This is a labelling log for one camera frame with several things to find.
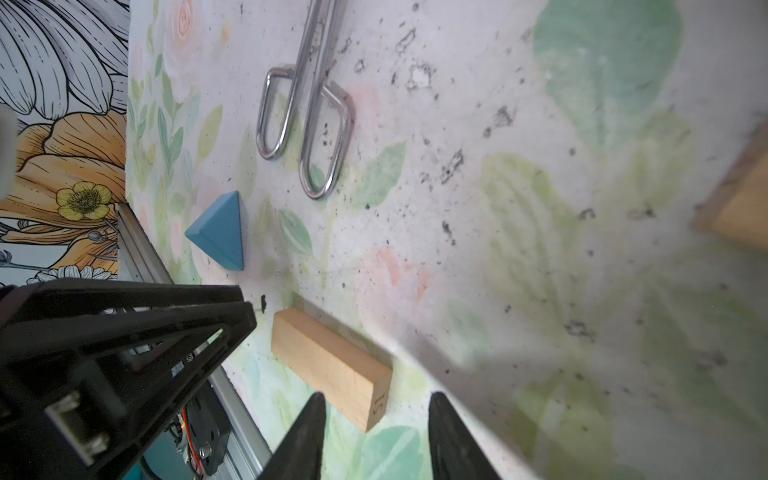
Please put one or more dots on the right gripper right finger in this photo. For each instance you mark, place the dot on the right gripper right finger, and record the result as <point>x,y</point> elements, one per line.
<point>454,453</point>

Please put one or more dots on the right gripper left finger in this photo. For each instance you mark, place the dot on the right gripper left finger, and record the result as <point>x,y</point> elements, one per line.
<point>299,455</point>

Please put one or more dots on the long natural wood block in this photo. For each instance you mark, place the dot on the long natural wood block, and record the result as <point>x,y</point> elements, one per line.
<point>352,380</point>

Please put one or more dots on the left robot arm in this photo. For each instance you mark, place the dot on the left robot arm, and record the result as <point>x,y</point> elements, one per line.
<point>93,371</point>

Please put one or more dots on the light blue triangular block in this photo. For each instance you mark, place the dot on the light blue triangular block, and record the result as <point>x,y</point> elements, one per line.
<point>218,233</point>

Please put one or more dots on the metal tongs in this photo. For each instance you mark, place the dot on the metal tongs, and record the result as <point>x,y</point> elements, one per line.
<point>311,67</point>

